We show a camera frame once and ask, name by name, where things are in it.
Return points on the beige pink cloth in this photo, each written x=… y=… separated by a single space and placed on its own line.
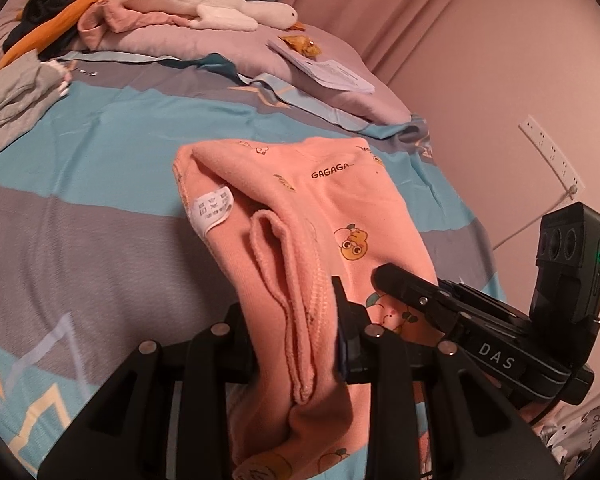
x=125 y=17

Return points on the grey folded clothes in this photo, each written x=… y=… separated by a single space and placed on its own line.
x=10 y=95

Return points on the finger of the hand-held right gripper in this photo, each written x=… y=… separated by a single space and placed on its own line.
x=485 y=307
x=405 y=292

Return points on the orange cloth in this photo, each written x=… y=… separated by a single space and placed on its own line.
x=45 y=30

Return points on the white power strip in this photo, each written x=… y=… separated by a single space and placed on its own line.
x=550 y=152

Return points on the small white cloth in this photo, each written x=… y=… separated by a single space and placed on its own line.
x=57 y=75

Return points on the white printed cloth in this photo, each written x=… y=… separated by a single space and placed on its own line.
x=590 y=430

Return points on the stack of white papers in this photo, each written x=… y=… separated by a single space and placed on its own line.
x=335 y=72

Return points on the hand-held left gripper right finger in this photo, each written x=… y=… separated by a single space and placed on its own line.
x=343 y=355

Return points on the lilac duvet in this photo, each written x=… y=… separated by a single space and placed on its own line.
x=205 y=42

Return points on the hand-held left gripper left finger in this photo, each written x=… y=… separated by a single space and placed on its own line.
x=225 y=345

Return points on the pink curtain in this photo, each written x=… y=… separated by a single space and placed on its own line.
x=380 y=5

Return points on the yellow crumpled wrapper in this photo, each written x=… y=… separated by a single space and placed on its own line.
x=300 y=45

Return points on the dark navy cloth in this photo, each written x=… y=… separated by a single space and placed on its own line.
x=42 y=7

